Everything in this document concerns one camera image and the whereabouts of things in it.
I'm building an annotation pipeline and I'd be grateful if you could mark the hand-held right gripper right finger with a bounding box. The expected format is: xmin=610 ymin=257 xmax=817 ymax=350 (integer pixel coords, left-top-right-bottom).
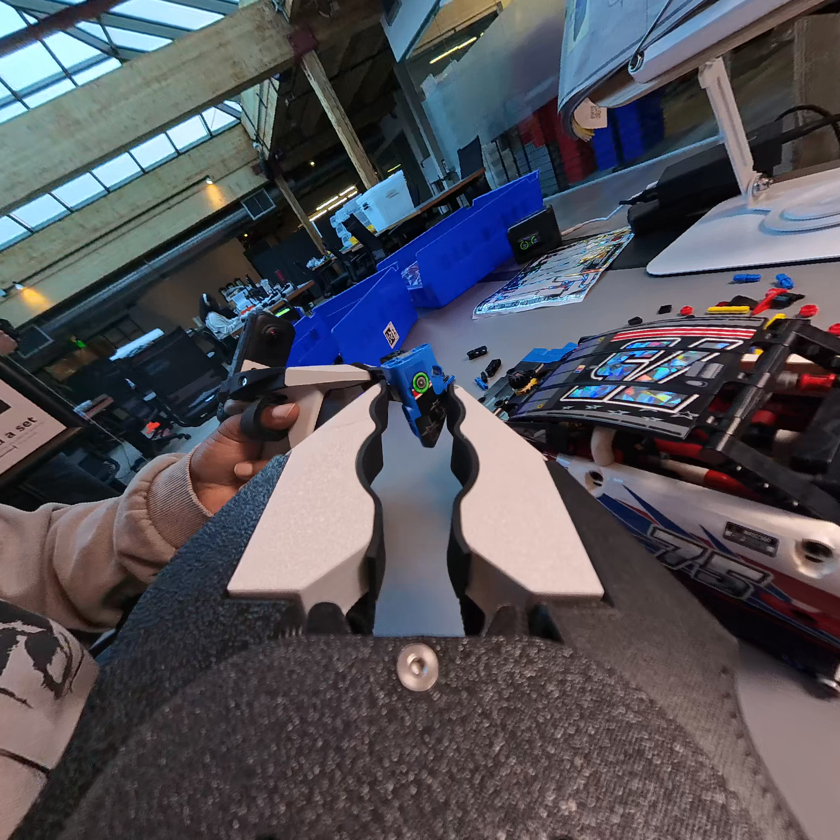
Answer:
xmin=446 ymin=385 xmax=606 ymax=635

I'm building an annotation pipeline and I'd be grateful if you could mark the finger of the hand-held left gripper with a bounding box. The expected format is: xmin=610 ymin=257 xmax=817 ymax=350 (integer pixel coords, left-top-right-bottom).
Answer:
xmin=282 ymin=363 xmax=378 ymax=391

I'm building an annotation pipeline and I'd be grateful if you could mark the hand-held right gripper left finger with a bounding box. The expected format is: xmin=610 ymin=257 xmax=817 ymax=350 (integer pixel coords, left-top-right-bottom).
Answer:
xmin=225 ymin=381 xmax=389 ymax=634

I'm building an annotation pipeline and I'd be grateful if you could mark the blue lego panel piece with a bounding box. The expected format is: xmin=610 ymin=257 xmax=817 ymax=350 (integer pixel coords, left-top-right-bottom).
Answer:
xmin=381 ymin=343 xmax=455 ymax=449

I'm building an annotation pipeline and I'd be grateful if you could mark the lego race car model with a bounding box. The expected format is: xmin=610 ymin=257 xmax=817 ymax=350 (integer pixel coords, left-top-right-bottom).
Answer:
xmin=489 ymin=315 xmax=840 ymax=685

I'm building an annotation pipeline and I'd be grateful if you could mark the person's left forearm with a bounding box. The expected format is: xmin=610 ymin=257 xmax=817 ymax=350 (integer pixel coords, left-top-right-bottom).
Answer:
xmin=0 ymin=453 xmax=215 ymax=635

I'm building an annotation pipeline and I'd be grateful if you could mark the lego sticker sheet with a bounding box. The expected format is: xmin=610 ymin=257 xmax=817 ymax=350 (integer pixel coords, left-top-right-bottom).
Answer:
xmin=472 ymin=227 xmax=636 ymax=321

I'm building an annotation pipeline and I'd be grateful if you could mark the pile of small lego pieces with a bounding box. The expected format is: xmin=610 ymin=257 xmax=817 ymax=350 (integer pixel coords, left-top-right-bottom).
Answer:
xmin=659 ymin=272 xmax=823 ymax=330

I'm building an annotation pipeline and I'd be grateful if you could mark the lego instruction booklet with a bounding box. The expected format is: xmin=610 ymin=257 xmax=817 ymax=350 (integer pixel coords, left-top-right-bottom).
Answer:
xmin=558 ymin=0 xmax=723 ymax=143

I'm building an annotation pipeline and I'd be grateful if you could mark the person's left hand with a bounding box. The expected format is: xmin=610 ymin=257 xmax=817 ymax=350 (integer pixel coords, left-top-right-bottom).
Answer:
xmin=189 ymin=402 xmax=301 ymax=517

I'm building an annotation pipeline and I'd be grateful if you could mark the blue bin with tag label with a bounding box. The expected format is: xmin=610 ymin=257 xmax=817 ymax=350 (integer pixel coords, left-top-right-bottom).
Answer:
xmin=289 ymin=262 xmax=420 ymax=370

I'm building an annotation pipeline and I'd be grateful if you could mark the black office chair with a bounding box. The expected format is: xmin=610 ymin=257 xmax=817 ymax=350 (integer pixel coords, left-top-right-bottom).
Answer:
xmin=130 ymin=328 xmax=228 ymax=429
xmin=456 ymin=136 xmax=490 ymax=182

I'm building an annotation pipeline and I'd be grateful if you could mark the white storage box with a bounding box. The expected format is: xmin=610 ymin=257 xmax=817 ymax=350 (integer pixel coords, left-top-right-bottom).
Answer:
xmin=357 ymin=171 xmax=412 ymax=232

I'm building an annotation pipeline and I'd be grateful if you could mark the large blue storage bin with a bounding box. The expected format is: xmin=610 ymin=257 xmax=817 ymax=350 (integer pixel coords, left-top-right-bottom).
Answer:
xmin=377 ymin=169 xmax=547 ymax=311

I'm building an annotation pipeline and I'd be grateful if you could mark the long work table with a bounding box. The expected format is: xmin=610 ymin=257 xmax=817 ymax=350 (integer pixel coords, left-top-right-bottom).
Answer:
xmin=381 ymin=167 xmax=488 ymax=225

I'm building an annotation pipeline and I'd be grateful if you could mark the black charger with green display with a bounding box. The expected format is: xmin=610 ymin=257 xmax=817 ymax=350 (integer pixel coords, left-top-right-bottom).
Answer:
xmin=507 ymin=205 xmax=563 ymax=257

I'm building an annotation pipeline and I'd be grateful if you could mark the black white marker board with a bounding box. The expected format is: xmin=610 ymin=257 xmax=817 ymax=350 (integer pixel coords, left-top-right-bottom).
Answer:
xmin=0 ymin=357 xmax=88 ymax=491

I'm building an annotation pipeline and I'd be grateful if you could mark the white book stand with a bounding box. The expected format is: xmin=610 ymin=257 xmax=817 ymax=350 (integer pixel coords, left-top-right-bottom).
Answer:
xmin=629 ymin=0 xmax=840 ymax=278

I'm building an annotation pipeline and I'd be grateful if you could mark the black power adapter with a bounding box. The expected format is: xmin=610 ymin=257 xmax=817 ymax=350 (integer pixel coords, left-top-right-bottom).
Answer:
xmin=620 ymin=157 xmax=747 ymax=235

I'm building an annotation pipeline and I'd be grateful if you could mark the wire rack with coloured bins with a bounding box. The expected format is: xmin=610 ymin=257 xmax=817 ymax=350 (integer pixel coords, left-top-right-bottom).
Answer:
xmin=492 ymin=85 xmax=665 ymax=193

